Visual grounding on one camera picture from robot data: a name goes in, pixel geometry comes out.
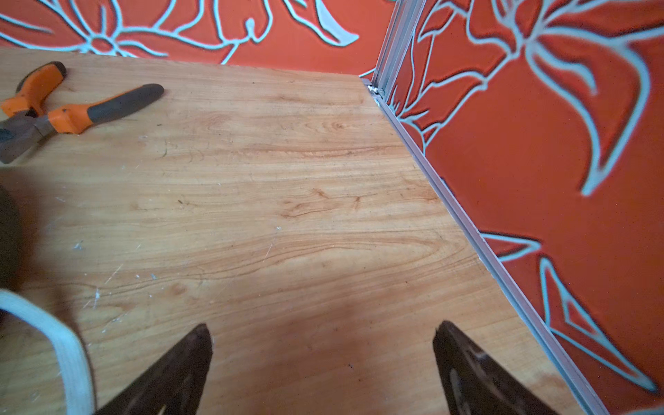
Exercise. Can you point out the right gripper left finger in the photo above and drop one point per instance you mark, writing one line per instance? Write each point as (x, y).
(172, 385)

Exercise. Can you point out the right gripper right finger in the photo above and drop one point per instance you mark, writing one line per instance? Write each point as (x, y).
(474, 383)

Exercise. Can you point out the green shoe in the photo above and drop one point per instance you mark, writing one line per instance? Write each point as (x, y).
(70, 354)

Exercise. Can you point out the orange handled pliers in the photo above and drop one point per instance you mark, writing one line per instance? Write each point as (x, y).
(29, 123)

